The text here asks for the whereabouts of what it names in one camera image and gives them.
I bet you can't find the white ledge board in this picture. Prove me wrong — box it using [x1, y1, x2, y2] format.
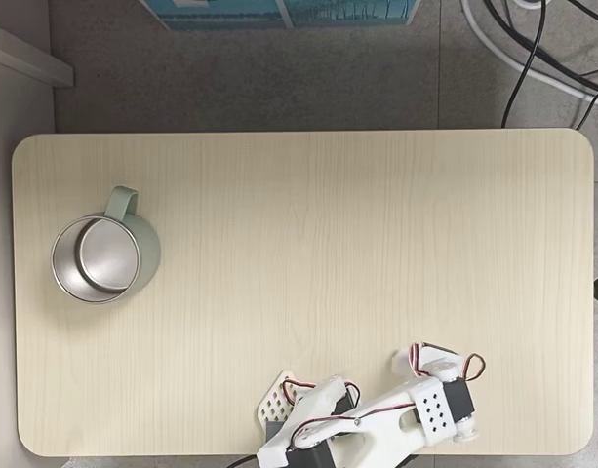
[0, 21, 76, 91]

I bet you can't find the red black servo wire loop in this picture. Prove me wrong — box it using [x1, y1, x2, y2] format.
[462, 353, 487, 384]

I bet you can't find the black usb power cable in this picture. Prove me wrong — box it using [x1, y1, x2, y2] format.
[224, 452, 260, 468]

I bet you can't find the black floor cable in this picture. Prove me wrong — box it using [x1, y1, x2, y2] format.
[501, 0, 547, 129]
[483, 0, 598, 94]

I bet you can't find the white floor cable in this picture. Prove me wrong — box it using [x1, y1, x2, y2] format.
[458, 0, 598, 101]

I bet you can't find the green steel mug with handle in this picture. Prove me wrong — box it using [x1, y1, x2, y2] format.
[50, 185, 162, 304]

